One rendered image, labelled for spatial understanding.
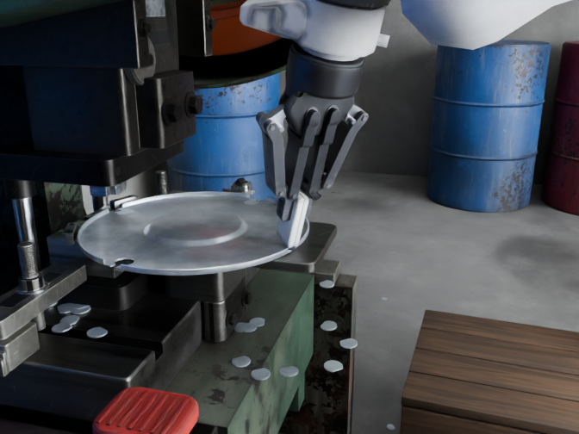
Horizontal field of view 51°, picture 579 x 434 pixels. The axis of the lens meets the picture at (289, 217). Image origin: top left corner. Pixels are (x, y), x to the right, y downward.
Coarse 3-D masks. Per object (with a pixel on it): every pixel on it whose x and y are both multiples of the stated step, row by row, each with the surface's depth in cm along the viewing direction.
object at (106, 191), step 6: (90, 186) 77; (114, 186) 77; (120, 186) 78; (126, 186) 80; (90, 192) 78; (96, 192) 77; (102, 192) 77; (108, 192) 77; (114, 192) 78; (120, 192) 79
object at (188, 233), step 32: (192, 192) 91; (224, 192) 91; (96, 224) 79; (128, 224) 79; (160, 224) 77; (192, 224) 77; (224, 224) 77; (256, 224) 79; (96, 256) 67; (128, 256) 69; (160, 256) 69; (192, 256) 69; (224, 256) 69; (256, 256) 69
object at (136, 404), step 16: (112, 400) 47; (128, 400) 47; (144, 400) 47; (160, 400) 47; (176, 400) 47; (192, 400) 47; (96, 416) 46; (112, 416) 45; (128, 416) 45; (144, 416) 45; (160, 416) 45; (176, 416) 45; (192, 416) 46; (96, 432) 44; (112, 432) 44; (128, 432) 44; (144, 432) 44; (160, 432) 44; (176, 432) 44
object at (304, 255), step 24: (312, 240) 74; (264, 264) 69; (288, 264) 68; (312, 264) 68; (168, 288) 76; (192, 288) 75; (216, 288) 74; (240, 288) 81; (216, 312) 75; (240, 312) 82; (216, 336) 76
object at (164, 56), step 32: (160, 0) 72; (160, 32) 73; (160, 64) 74; (32, 96) 69; (64, 96) 68; (96, 96) 67; (128, 96) 67; (160, 96) 68; (192, 96) 75; (32, 128) 71; (64, 128) 70; (96, 128) 69; (128, 128) 68; (160, 128) 69; (192, 128) 77
